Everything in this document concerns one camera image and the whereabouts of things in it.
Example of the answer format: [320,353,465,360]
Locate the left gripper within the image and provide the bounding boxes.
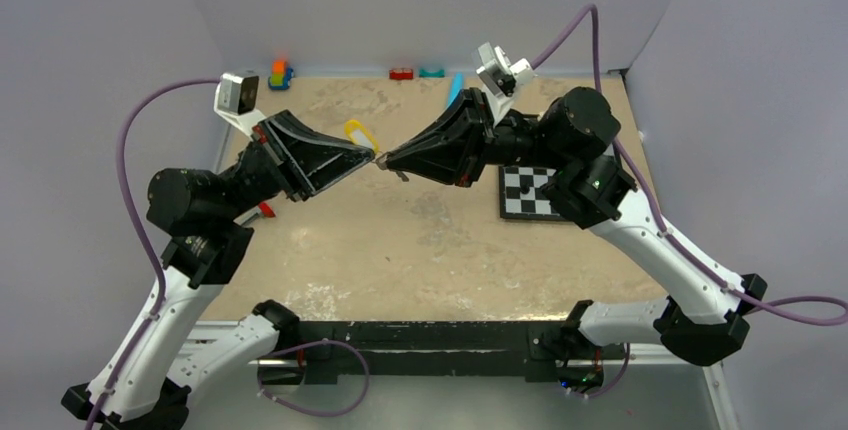
[215,107,374,222]

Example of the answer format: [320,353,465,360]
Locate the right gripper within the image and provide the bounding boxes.
[386,88,568,189]

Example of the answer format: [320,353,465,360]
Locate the yellow tag keyring with keys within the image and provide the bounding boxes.
[343,119,410,183]

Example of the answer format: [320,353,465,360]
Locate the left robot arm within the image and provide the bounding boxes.
[61,110,375,429]

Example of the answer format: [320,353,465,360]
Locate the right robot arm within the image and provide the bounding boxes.
[383,87,767,366]

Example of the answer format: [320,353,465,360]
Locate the blue cylinder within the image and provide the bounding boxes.
[446,73,464,108]

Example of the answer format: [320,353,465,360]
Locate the red tipped tool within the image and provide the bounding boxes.
[234,202,276,227]

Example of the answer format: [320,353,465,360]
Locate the teal brick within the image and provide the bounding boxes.
[418,67,446,79]

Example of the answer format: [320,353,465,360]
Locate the red brick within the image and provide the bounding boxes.
[388,67,415,81]

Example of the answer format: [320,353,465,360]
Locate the black white chessboard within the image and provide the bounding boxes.
[498,166,567,222]

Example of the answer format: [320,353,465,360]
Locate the orange blue toy car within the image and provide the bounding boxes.
[267,59,294,91]

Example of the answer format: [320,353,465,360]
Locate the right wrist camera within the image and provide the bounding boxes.
[476,42,537,125]

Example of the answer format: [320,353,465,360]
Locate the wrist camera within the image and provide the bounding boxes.
[476,42,537,125]
[214,71,266,139]

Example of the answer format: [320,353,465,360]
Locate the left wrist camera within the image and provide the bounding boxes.
[214,71,266,139]

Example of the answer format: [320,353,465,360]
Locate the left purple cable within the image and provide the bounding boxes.
[82,78,223,430]

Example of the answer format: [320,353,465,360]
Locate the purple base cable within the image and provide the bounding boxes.
[256,338,372,417]

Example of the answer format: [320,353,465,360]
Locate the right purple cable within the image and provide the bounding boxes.
[529,4,848,328]

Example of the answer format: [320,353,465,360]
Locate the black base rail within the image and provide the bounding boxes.
[289,321,571,383]

